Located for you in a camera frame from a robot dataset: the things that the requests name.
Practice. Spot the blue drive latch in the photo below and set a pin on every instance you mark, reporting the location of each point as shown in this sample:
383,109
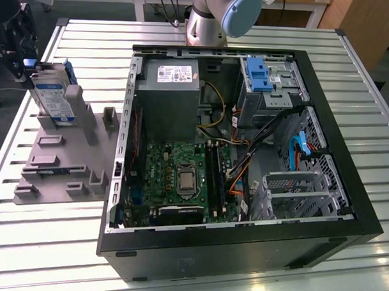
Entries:
259,74

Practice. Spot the brown wooden cabinet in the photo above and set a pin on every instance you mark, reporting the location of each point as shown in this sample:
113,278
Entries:
368,30

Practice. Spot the hard disk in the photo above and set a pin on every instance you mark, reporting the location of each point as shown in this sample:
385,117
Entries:
52,99

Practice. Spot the silver CPU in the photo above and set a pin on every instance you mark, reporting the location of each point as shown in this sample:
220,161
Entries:
187,181

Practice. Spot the CPU socket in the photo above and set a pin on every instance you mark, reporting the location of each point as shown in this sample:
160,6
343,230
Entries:
187,168

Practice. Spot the black graphics card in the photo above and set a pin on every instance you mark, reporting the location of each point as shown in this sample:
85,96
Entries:
179,213

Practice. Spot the grey optical drive cage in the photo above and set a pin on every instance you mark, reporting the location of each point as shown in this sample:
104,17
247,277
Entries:
272,106

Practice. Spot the black PC case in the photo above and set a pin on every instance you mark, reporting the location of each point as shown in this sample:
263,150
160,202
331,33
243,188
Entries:
209,257

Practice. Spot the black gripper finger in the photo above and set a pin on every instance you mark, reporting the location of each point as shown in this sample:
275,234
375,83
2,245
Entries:
29,31
7,52

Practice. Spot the green motherboard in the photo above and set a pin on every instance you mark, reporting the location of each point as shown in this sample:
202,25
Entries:
158,169

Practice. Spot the spare RAM stick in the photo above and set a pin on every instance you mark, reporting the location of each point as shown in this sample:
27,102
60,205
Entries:
53,172

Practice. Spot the grey parts rack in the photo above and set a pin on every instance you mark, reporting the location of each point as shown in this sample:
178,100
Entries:
62,179

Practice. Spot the black RAM stick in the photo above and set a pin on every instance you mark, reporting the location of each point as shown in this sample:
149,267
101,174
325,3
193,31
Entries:
210,178

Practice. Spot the grey power supply unit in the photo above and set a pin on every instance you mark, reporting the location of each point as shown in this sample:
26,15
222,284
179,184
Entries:
167,112

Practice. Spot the silver disk bay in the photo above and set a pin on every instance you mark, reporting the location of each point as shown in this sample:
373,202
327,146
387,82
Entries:
295,177

